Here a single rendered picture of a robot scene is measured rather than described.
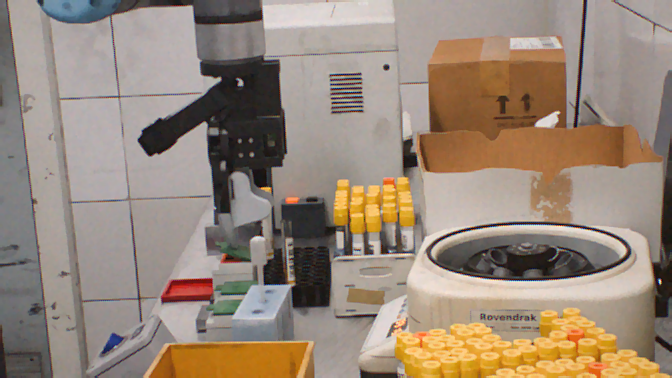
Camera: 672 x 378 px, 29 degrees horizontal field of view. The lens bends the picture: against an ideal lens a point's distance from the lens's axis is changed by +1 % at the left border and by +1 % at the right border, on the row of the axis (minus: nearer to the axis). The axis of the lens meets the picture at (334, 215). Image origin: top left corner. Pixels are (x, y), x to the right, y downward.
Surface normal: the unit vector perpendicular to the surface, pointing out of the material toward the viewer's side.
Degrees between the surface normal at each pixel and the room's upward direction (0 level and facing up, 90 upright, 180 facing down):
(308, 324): 0
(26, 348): 90
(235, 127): 90
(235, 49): 90
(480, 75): 87
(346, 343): 0
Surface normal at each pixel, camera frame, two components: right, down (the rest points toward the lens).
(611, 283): -0.05, -0.97
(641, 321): 0.61, 0.17
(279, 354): -0.11, 0.26
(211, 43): -0.50, 0.25
